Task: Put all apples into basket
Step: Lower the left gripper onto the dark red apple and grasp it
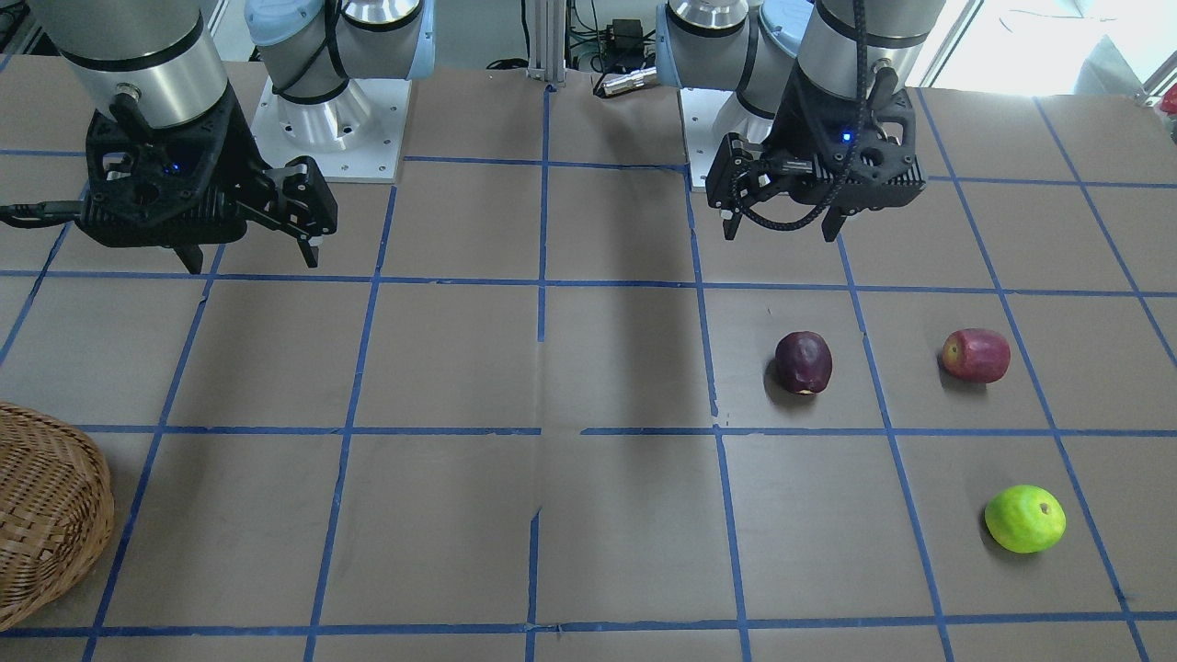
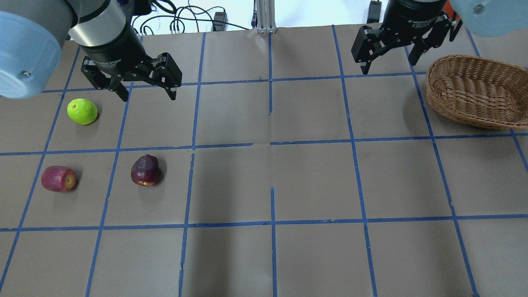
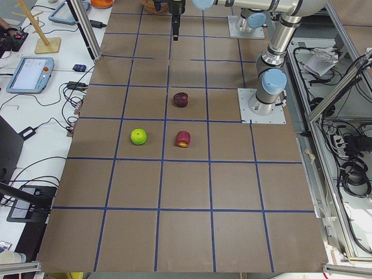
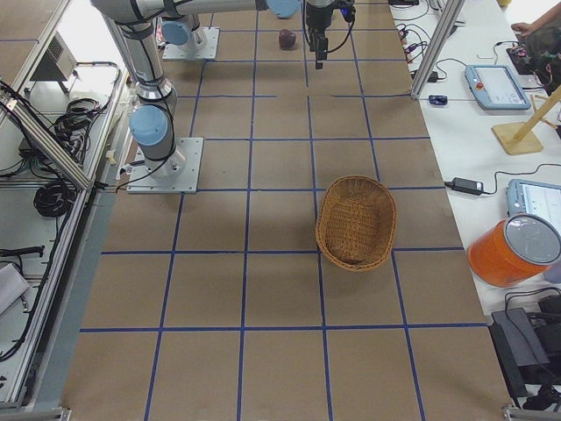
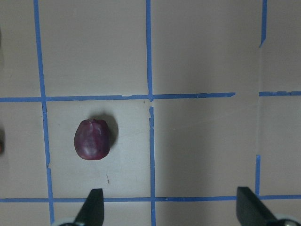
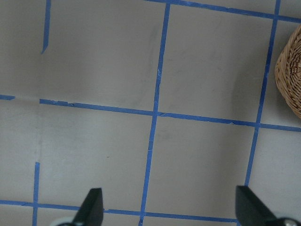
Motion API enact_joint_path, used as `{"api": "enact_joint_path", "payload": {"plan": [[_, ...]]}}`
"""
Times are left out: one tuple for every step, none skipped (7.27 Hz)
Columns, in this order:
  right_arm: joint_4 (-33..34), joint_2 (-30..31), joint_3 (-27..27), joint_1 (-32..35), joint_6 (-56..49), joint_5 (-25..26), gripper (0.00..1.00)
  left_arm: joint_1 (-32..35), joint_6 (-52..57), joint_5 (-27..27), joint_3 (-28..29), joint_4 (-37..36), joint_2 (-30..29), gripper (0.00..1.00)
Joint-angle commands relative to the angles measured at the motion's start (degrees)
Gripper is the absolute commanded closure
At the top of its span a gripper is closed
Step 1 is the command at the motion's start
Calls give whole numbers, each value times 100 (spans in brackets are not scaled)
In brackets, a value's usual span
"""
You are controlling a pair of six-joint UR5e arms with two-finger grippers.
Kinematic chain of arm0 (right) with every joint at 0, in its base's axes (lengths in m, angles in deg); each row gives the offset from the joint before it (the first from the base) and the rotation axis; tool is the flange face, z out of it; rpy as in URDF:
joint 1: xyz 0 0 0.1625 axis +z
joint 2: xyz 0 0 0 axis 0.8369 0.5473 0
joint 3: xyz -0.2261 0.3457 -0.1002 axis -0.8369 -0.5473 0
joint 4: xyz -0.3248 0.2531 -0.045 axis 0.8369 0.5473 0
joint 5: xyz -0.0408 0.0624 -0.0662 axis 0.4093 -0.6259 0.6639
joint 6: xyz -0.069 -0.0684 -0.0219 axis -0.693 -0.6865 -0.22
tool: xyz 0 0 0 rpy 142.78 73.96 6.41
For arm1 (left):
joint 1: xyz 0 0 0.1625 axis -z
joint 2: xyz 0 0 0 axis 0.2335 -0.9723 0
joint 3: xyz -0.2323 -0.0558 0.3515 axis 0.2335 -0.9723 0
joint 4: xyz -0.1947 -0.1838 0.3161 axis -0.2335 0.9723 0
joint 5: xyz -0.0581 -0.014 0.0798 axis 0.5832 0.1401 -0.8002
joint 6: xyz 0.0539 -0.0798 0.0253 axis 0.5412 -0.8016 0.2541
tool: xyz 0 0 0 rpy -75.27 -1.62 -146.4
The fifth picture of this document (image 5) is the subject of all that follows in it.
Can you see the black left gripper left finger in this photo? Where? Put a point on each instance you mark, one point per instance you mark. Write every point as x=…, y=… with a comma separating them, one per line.
x=92, y=211

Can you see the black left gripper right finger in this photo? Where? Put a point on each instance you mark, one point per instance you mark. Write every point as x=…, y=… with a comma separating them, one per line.
x=250, y=211

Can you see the dark purple apple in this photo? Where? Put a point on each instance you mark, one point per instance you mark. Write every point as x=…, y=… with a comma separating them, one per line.
x=92, y=139

